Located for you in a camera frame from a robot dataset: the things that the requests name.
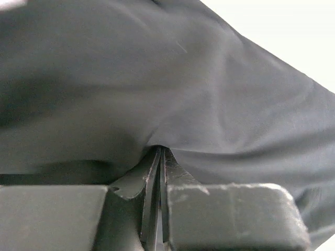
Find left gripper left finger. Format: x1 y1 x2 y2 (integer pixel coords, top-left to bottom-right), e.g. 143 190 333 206
104 147 160 250

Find black trousers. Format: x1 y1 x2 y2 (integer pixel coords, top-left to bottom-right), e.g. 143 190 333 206
1 1 334 248

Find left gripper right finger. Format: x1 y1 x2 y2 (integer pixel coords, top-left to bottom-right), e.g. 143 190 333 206
160 147 209 250

